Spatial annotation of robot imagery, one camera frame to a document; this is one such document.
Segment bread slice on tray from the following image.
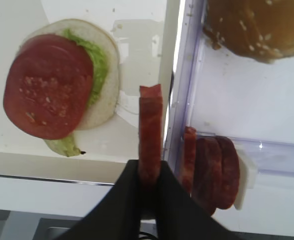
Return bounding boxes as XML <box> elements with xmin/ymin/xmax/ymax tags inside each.
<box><xmin>22</xmin><ymin>18</ymin><xmax>120</xmax><ymax>130</ymax></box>

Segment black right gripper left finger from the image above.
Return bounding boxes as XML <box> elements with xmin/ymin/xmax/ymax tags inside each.
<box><xmin>56</xmin><ymin>160</ymin><xmax>141</xmax><ymax>240</ymax></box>

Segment white meat stand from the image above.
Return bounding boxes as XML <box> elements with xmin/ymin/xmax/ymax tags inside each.
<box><xmin>233</xmin><ymin>149</ymin><xmax>258</xmax><ymax>211</ymax></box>

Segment single meat slice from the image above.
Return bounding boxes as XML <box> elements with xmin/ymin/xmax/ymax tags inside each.
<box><xmin>138</xmin><ymin>84</ymin><xmax>163</xmax><ymax>188</ymax></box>

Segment right lower clear rail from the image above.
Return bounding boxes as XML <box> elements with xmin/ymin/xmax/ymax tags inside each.
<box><xmin>194</xmin><ymin>129</ymin><xmax>294</xmax><ymax>179</ymax></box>

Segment tomato slice on tray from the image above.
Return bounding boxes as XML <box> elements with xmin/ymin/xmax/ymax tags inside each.
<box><xmin>3</xmin><ymin>34</ymin><xmax>93</xmax><ymax>140</ymax></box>

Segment sesame bun top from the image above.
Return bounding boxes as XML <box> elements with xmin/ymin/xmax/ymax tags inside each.
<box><xmin>203</xmin><ymin>0</ymin><xmax>294</xmax><ymax>63</ymax></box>

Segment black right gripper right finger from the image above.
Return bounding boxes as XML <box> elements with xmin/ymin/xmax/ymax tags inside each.
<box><xmin>154</xmin><ymin>161</ymin><xmax>240</xmax><ymax>240</ymax></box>

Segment meat slices on stand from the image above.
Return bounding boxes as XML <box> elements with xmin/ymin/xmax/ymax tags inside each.
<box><xmin>179</xmin><ymin>126</ymin><xmax>241</xmax><ymax>216</ymax></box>

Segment metal tray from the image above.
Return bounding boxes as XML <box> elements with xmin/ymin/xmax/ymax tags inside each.
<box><xmin>0</xmin><ymin>0</ymin><xmax>180</xmax><ymax>183</ymax></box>

